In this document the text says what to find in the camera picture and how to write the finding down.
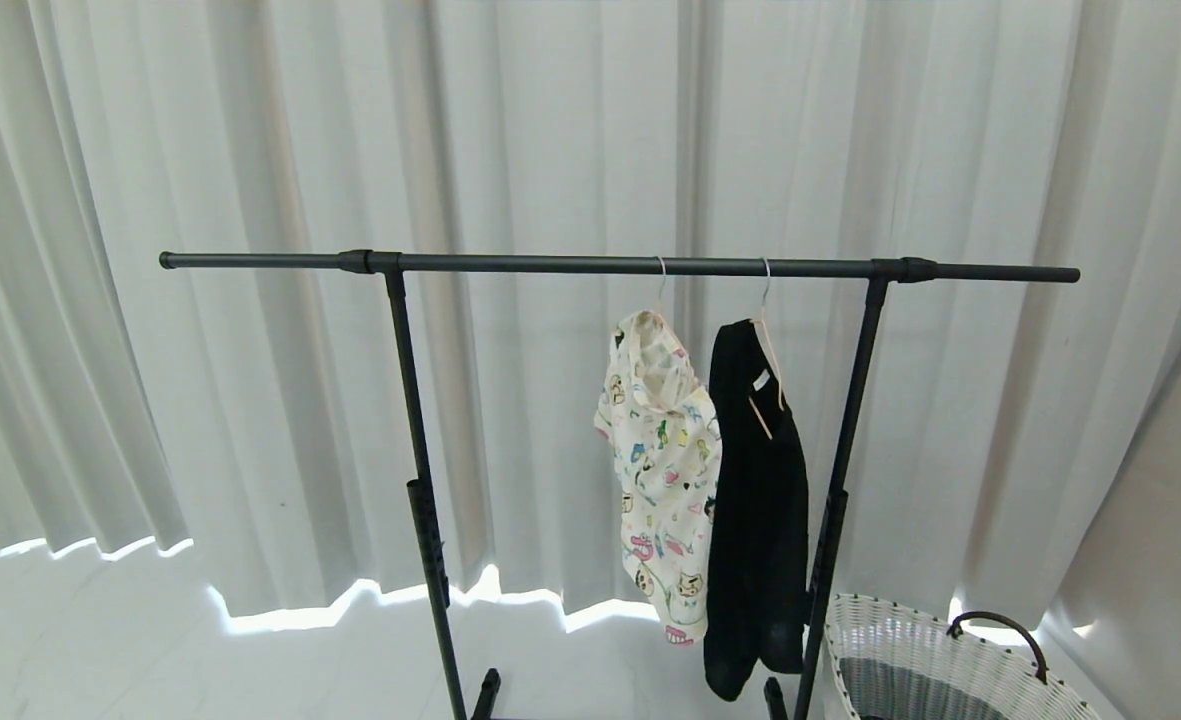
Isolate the cream printed garment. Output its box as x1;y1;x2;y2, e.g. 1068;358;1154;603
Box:
593;309;723;647

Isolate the black garment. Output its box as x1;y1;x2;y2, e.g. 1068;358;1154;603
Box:
702;318;811;703

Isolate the black clothes rack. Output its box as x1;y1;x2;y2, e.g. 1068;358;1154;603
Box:
158;248;1082;720

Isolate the white laundry basket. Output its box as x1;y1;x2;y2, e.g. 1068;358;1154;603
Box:
823;592;1103;720

